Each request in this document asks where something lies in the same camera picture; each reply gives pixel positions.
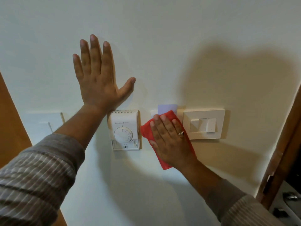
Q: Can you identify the person's left hand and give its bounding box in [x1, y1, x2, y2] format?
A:
[72, 34, 136, 114]

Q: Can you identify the person's right hand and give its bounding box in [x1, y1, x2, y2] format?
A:
[150, 114, 197, 170]

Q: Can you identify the red cleaning cloth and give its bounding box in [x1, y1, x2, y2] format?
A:
[141, 110, 197, 170]

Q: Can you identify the person's left forearm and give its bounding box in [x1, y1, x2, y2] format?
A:
[0, 103, 111, 226]

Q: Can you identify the person's right forearm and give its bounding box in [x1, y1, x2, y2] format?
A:
[175, 159, 286, 226]

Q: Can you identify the lilac key card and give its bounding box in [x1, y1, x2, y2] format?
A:
[157, 104, 178, 116]

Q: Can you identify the white dial thermostat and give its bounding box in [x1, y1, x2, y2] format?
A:
[107, 110, 142, 151]

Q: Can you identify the grey door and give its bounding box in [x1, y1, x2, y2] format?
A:
[268, 180, 301, 226]

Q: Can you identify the white light switch plate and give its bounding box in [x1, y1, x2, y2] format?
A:
[183, 109, 226, 140]

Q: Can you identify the white blank wall plate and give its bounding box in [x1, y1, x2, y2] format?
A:
[24, 112, 65, 145]

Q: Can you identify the light wooden door frame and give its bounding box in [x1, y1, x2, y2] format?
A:
[0, 71, 32, 169]

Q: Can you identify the dark wooden door frame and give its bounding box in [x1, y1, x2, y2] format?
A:
[255, 83, 301, 210]

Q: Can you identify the silver door handle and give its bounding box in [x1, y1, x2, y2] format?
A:
[283, 191, 301, 202]

